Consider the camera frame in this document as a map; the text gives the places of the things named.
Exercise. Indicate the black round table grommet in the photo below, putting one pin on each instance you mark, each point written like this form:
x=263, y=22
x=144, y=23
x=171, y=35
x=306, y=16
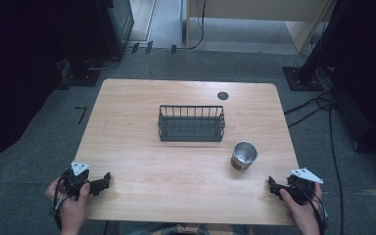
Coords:
x=223, y=95

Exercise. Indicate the person's clothing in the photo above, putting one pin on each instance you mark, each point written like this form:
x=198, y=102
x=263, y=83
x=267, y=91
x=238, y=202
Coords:
x=182, y=229

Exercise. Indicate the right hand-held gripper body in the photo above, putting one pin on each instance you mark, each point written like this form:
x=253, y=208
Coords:
x=302, y=191

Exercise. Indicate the dark cabinet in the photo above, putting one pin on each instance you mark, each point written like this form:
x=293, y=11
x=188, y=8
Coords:
x=116, y=26

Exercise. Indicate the metal cup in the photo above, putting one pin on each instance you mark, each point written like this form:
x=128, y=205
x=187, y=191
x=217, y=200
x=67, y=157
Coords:
x=243, y=156

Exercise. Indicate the black metal stand with base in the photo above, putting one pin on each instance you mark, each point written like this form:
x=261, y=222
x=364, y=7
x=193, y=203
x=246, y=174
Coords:
x=303, y=80
x=81, y=76

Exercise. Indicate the person's right hand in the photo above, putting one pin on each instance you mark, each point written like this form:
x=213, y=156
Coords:
x=303, y=213

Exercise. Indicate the short black floor tape strip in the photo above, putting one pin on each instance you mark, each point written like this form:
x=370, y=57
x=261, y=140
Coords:
x=135, y=47
x=173, y=49
x=149, y=47

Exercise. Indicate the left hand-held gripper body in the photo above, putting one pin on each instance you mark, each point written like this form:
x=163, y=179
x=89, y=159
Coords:
x=75, y=181

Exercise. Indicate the dark curtain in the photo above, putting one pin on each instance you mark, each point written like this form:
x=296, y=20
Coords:
x=368, y=65
x=13, y=65

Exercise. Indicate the light wooden furniture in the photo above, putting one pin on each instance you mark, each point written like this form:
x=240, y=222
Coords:
x=258, y=9

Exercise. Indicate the person's left hand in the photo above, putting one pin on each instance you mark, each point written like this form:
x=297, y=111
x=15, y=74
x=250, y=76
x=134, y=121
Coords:
x=71, y=209

